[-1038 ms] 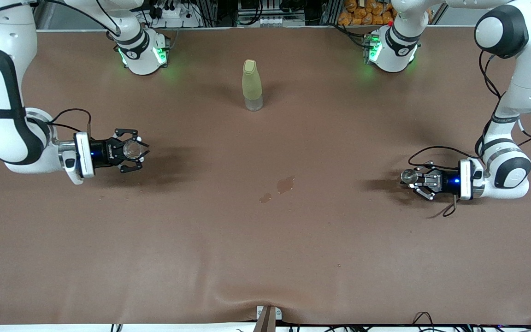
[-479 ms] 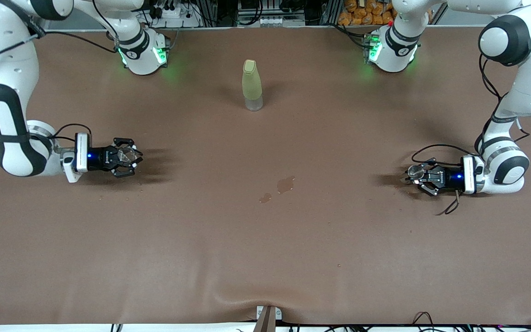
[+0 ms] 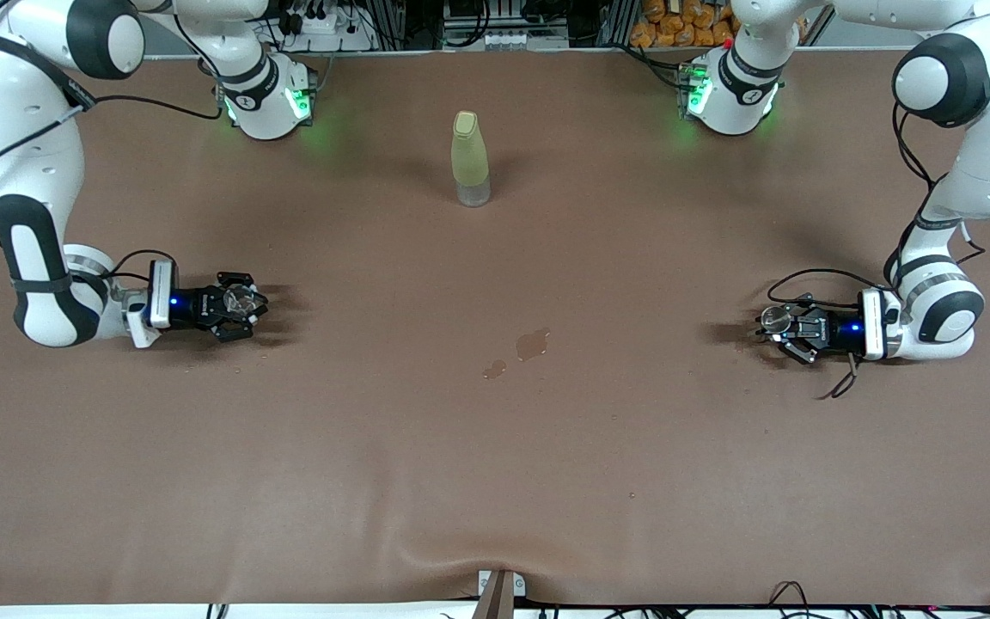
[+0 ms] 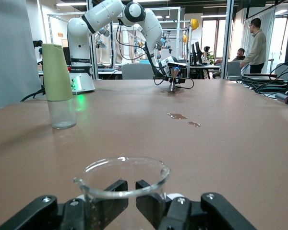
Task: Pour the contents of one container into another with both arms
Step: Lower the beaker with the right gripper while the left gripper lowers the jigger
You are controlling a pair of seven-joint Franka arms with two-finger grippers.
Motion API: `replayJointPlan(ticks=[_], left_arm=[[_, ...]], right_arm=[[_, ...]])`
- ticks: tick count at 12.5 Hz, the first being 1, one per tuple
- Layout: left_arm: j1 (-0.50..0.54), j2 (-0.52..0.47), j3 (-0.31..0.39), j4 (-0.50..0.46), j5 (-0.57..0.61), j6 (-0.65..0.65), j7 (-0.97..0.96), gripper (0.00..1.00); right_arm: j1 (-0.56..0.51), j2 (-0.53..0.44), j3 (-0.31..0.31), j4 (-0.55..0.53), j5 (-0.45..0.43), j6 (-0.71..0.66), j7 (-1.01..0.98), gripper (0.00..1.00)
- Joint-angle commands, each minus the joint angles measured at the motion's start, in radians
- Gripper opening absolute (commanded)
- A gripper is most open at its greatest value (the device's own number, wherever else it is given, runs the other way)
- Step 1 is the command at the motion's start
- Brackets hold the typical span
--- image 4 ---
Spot black computer monitor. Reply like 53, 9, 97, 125
191, 41, 204, 66

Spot tangled black cable bundle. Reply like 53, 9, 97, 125
237, 57, 288, 106

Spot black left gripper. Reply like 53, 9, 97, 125
168, 68, 187, 85

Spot steel jigger measuring cup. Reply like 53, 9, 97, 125
167, 67, 180, 93

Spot grey partition curtain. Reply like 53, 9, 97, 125
0, 0, 43, 110

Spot standing man beige sweater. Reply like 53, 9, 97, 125
240, 18, 267, 74

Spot grey blue-jointed robot arm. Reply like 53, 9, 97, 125
156, 35, 173, 55

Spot frosted green bottle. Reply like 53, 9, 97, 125
41, 43, 77, 130

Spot large spilled liquid puddle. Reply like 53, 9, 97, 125
167, 112, 188, 120

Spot aluminium frame post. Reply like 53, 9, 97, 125
219, 0, 235, 80

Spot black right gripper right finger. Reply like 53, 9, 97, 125
135, 179, 257, 230

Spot clear glass beaker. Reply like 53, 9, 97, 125
73, 156, 171, 230

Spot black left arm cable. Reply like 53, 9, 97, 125
115, 18, 195, 90

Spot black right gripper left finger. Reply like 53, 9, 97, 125
0, 179, 129, 230

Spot seated man dark jacket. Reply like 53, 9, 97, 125
212, 47, 247, 79

